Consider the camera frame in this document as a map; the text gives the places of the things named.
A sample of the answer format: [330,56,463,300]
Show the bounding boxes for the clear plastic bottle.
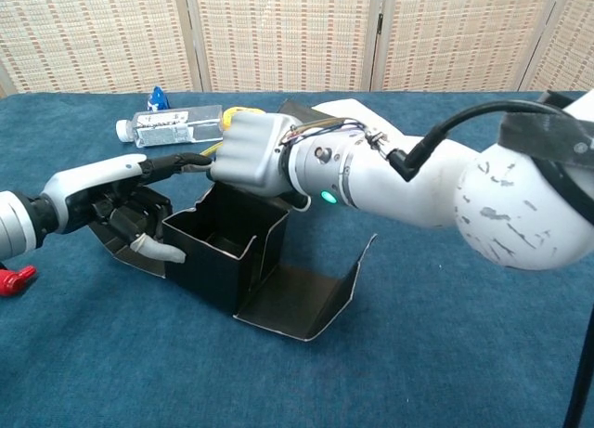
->
[115,104,225,149]

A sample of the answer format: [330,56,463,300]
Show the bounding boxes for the blue carpeted table surface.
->
[0,91,594,428]

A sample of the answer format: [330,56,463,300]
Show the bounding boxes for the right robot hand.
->
[208,110,312,212]

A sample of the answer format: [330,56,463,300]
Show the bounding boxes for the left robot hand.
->
[39,152,214,266]

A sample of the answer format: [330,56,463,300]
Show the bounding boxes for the yellow tape measure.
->
[201,105,266,161]

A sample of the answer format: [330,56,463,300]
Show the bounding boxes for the black and red clamp tool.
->
[0,265,37,298]

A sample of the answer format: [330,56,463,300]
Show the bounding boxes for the small blue packet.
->
[146,85,171,112]

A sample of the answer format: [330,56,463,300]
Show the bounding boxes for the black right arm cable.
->
[387,98,594,428]

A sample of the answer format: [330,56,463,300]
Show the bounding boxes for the yellow and white booklet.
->
[311,97,409,139]

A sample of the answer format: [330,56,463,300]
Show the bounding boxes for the woven folding screen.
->
[0,0,594,99]

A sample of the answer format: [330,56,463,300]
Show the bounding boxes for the black cardboard box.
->
[87,97,378,344]

